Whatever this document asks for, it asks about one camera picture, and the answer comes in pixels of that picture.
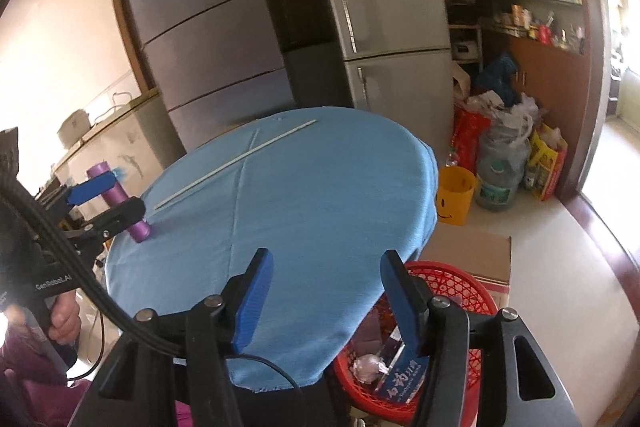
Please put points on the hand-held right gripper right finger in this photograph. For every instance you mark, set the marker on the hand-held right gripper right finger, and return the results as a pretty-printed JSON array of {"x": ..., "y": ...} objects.
[{"x": 402, "y": 307}]

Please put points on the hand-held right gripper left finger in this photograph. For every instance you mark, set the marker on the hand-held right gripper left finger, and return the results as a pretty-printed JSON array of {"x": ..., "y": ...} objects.
[{"x": 250, "y": 307}]

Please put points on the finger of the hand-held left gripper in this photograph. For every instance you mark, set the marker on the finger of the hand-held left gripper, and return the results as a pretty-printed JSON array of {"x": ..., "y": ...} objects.
[
  {"x": 92, "y": 188},
  {"x": 120, "y": 214}
]

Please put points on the red plastic basket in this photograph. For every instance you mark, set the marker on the red plastic basket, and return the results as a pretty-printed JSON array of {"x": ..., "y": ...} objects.
[{"x": 450, "y": 277}]

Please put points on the white paper ball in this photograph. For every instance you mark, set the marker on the white paper ball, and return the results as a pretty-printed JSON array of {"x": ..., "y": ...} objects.
[{"x": 369, "y": 366}]

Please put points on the blue tissue box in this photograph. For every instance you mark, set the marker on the blue tissue box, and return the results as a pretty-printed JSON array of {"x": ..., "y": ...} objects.
[{"x": 400, "y": 382}]

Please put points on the person's left hand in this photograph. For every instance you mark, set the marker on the person's left hand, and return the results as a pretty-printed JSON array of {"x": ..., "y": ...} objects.
[{"x": 65, "y": 319}]

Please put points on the purple thermos bottle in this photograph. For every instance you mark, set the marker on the purple thermos bottle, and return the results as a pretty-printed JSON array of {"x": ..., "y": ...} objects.
[{"x": 141, "y": 229}]

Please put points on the white rice cooker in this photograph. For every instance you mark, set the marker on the white rice cooker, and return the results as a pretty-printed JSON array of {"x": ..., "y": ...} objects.
[{"x": 75, "y": 127}]

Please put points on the grey chest freezer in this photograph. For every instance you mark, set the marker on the grey chest freezer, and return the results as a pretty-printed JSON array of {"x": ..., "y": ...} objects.
[{"x": 155, "y": 132}]

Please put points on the flat brown cardboard box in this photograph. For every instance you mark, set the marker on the flat brown cardboard box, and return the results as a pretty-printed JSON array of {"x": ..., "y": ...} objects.
[{"x": 475, "y": 257}]

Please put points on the round table, blue cloth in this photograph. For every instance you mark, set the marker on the round table, blue cloth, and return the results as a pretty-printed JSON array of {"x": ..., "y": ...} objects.
[{"x": 310, "y": 207}]

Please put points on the thin white rod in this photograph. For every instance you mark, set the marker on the thin white rod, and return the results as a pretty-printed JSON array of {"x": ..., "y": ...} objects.
[{"x": 235, "y": 164}]

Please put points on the yellow smiley waste bin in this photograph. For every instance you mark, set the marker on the yellow smiley waste bin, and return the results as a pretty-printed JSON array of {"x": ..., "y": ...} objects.
[{"x": 455, "y": 192}]

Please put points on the person's purple clothing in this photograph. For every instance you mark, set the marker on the person's purple clothing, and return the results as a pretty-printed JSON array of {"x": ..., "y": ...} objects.
[{"x": 82, "y": 407}]

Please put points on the large clear water jug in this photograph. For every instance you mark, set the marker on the large clear water jug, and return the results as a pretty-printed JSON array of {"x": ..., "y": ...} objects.
[{"x": 500, "y": 177}]

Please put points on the red shopping bag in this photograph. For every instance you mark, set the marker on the red shopping bag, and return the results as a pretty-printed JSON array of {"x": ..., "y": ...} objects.
[{"x": 467, "y": 132}]

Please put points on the grey three-door refrigerator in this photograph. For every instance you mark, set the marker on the grey three-door refrigerator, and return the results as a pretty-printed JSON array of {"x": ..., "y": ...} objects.
[{"x": 200, "y": 32}]

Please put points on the yellow shopping bag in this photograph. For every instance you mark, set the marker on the yellow shopping bag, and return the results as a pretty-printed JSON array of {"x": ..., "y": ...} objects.
[{"x": 547, "y": 162}]

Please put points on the white plastic bags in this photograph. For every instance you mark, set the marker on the white plastic bags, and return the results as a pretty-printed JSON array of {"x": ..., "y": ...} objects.
[{"x": 505, "y": 117}]

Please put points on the small cardboard box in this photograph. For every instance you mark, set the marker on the small cardboard box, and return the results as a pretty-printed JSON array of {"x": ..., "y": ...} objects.
[{"x": 461, "y": 82}]

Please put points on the blue plastic bag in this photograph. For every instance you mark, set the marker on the blue plastic bag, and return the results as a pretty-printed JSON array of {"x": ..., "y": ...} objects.
[{"x": 500, "y": 74}]

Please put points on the dark lattice screen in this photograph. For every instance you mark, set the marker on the dark lattice screen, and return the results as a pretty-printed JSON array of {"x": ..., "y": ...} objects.
[{"x": 295, "y": 7}]

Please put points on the brown shelf cabinet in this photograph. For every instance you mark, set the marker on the brown shelf cabinet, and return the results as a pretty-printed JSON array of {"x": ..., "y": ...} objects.
[{"x": 550, "y": 72}]

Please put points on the silver two-door refrigerator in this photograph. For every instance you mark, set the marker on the silver two-door refrigerator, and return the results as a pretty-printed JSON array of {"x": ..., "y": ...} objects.
[{"x": 385, "y": 7}]

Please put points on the brown wooden door frame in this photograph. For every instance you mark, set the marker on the brown wooden door frame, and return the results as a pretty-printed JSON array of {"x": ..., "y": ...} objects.
[{"x": 131, "y": 47}]

